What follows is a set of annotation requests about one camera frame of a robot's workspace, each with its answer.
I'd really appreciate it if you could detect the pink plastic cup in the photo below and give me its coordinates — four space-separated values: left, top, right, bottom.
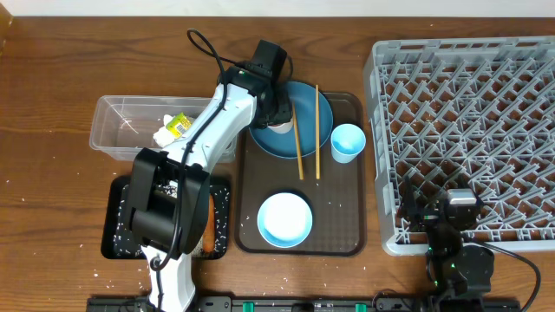
269 121 293 134

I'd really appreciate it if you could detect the dark blue plate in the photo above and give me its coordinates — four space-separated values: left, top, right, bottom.
250 81 333 159

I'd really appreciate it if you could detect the light blue plastic cup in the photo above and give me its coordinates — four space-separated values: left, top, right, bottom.
330 124 366 164

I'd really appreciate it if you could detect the light blue bowl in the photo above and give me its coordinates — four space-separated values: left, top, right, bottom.
257 192 313 249

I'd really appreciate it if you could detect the grey dishwasher rack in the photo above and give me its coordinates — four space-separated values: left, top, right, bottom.
363 36 554 256

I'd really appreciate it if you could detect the clear plastic waste bin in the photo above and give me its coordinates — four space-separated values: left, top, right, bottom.
88 94 240 165

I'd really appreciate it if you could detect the black plastic tray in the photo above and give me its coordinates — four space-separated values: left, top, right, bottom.
101 175 232 261

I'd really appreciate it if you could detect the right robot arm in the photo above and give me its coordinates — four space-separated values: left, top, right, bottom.
397 177 494 311

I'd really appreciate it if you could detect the wooden chopstick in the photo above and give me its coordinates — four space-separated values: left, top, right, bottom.
315 85 321 180
291 102 304 180

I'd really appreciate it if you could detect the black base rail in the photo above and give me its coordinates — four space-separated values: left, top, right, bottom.
85 295 521 312

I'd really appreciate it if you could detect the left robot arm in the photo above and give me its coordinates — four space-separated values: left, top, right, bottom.
124 61 291 311

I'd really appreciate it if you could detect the white tissue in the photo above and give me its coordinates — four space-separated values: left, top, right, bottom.
153 114 179 147

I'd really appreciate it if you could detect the orange carrot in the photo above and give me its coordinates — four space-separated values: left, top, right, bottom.
202 195 216 253

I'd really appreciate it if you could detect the pile of white rice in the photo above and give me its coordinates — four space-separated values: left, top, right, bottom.
113 184 230 257

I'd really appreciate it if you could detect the green yellow snack wrapper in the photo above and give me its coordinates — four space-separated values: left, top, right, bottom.
164 113 193 139

